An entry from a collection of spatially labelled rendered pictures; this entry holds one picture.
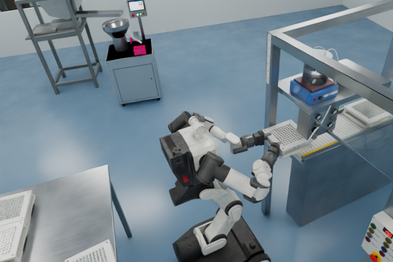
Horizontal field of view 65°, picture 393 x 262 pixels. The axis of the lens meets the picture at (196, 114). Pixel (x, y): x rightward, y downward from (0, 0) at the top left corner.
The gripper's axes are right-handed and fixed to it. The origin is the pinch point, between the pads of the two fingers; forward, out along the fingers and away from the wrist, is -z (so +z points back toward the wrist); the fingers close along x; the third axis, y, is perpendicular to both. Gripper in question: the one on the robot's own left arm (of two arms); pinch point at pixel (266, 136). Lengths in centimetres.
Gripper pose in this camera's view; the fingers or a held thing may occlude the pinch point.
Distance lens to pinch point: 215.6
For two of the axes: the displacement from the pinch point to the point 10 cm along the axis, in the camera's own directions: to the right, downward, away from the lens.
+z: -9.6, 2.5, -1.3
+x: 1.2, 7.9, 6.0
